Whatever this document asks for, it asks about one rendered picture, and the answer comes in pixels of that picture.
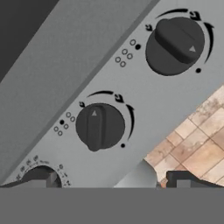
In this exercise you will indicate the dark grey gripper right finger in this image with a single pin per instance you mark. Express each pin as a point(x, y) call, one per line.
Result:
point(172, 178)

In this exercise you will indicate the black stove knob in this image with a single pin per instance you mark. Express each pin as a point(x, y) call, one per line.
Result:
point(175, 46)
point(36, 173)
point(100, 127)

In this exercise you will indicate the grey stove with control panel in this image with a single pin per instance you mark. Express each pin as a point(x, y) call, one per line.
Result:
point(73, 58)

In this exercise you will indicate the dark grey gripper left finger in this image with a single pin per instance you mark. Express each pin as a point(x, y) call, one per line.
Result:
point(52, 180)

